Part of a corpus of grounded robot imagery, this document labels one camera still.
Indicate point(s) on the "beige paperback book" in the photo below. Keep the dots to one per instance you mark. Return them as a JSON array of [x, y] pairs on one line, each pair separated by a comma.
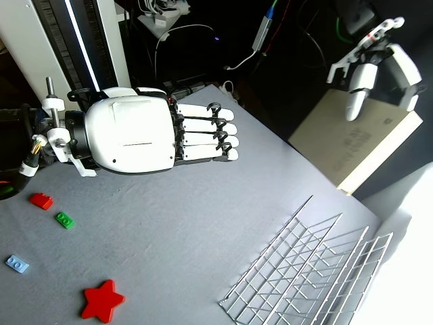
[[338, 145]]

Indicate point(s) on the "black electronics box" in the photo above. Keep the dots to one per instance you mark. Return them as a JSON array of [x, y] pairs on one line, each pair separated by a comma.
[[186, 90]]

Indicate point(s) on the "grey table cloth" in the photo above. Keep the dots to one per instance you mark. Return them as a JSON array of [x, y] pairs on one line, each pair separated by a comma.
[[152, 237]]

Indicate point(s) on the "green toy block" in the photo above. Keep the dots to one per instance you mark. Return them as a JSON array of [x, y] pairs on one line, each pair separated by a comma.
[[65, 220]]

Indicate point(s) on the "red toy block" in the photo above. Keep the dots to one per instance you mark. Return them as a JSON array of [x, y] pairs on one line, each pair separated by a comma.
[[41, 201]]

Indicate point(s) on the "white robot body column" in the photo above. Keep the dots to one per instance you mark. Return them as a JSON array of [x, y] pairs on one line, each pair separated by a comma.
[[27, 50]]

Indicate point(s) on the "red star block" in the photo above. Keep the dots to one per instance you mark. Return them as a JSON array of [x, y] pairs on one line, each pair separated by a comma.
[[101, 301]]

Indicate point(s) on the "light blue toy block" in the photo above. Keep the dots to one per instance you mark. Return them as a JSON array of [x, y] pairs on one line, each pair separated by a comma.
[[17, 264]]

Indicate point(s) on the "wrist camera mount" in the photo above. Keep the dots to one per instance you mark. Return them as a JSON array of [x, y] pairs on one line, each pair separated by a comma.
[[54, 103], [338, 66]]

